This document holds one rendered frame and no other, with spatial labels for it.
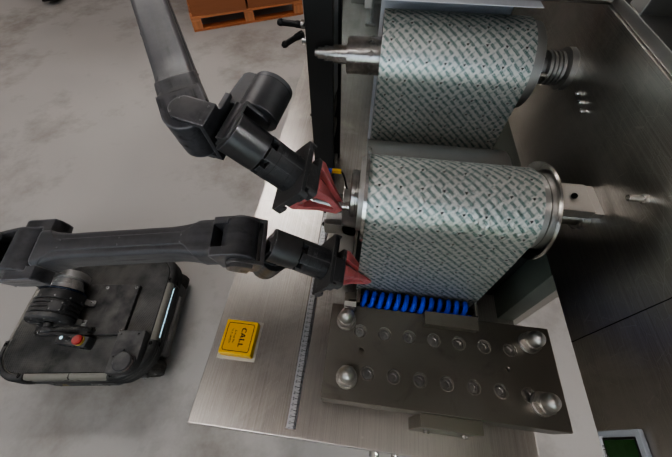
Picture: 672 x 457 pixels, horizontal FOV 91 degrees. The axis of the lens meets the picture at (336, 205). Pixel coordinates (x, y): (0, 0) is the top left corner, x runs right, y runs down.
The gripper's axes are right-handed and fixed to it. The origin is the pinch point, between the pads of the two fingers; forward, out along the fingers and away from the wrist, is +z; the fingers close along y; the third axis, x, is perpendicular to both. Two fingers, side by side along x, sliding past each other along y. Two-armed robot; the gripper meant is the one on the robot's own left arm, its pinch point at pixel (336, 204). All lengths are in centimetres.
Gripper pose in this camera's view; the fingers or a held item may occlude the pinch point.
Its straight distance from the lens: 52.2
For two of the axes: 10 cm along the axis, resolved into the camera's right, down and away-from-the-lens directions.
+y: -0.9, 7.9, -6.1
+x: 7.1, -3.8, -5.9
